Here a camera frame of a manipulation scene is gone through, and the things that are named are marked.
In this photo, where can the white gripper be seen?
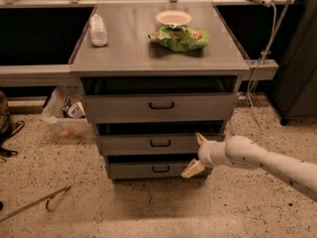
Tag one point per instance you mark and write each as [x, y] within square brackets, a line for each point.
[205, 153]

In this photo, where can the grey drawer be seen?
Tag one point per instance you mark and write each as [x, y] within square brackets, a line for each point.
[151, 144]
[138, 108]
[147, 170]

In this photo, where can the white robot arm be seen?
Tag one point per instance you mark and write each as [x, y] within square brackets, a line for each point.
[242, 152]

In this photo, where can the grey drawer cabinet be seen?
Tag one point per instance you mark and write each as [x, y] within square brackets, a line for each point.
[213, 130]

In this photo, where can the grey bottom drawer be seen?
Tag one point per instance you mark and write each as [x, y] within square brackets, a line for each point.
[147, 170]

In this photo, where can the grey top drawer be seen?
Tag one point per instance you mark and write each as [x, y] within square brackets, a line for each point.
[138, 108]

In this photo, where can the dark rolling cabinet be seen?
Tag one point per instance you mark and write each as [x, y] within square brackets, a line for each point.
[294, 89]

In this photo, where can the green chip bag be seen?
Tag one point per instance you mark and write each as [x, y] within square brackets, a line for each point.
[180, 39]

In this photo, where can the white paper bowl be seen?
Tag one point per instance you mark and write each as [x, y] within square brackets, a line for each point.
[173, 18]

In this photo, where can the clear plastic storage bin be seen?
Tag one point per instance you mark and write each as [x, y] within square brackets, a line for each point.
[64, 113]

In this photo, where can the metal reacher stick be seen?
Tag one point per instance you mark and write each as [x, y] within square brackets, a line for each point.
[32, 204]

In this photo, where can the dark backpack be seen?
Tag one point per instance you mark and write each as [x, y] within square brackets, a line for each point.
[8, 128]

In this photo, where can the grey metal rail frame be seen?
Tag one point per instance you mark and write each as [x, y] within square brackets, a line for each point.
[48, 46]

